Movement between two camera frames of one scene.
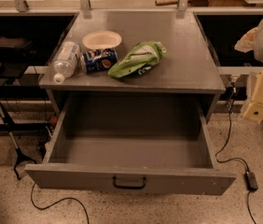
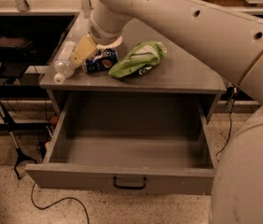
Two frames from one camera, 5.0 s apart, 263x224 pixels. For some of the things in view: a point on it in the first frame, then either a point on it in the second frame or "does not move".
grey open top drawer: x=155 y=143 does not move
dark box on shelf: x=18 y=43 does not move
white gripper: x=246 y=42 → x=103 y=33
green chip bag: x=139 y=60 does not move
